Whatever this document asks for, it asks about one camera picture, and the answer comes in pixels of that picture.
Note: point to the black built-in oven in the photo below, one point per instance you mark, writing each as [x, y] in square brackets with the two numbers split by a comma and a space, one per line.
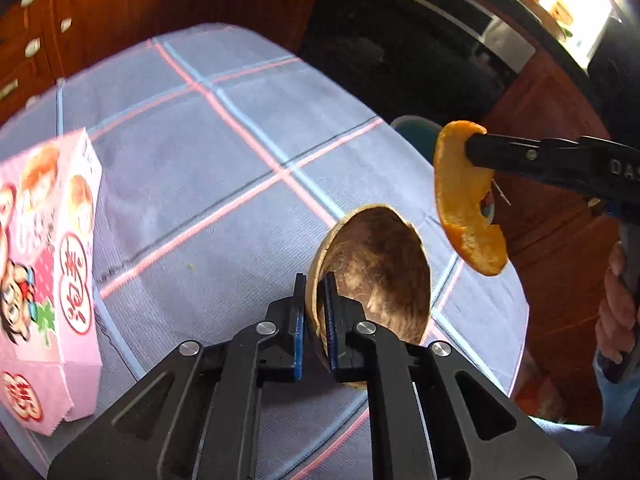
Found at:
[400, 50]

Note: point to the orange peel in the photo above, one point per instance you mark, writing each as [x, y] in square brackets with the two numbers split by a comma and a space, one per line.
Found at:
[460, 210]

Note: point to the blue checked tablecloth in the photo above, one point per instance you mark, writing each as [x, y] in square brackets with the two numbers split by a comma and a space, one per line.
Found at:
[200, 160]

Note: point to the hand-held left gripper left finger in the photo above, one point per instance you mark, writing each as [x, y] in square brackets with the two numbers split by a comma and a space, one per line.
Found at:
[299, 340]

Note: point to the person's right hand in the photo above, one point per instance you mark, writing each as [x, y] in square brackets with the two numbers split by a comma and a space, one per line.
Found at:
[615, 310]

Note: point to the yellow box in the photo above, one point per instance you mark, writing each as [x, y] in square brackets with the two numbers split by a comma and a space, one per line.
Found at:
[560, 10]

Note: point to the wooden kitchen cabinet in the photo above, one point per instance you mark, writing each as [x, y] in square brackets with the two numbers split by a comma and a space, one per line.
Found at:
[150, 10]

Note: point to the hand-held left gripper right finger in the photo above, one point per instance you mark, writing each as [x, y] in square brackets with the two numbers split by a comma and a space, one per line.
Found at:
[330, 330]

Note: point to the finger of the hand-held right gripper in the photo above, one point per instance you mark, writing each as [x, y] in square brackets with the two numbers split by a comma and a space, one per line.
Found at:
[500, 155]
[487, 207]

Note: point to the brown coconut shell half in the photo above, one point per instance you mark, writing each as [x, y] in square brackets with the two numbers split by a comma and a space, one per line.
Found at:
[385, 270]

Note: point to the person's blue jeans leg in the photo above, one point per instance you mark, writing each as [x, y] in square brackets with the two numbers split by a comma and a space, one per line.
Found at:
[575, 440]

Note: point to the pink pastry box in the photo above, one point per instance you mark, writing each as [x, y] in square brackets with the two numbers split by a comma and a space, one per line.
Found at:
[45, 260]

